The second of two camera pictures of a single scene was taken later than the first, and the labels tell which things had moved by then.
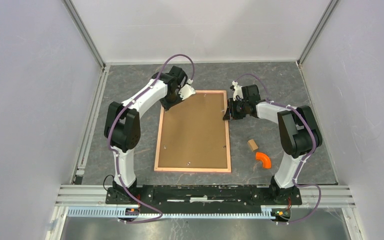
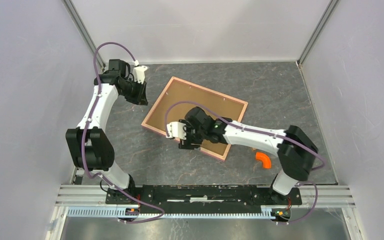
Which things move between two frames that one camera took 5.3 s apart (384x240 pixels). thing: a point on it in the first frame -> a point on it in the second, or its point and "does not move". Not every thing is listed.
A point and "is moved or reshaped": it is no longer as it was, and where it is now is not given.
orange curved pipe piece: (266, 161) does not move
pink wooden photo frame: (192, 136) is moved or reshaped
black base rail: (206, 199) does not move
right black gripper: (231, 114) -> (186, 144)
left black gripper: (167, 106) -> (140, 98)
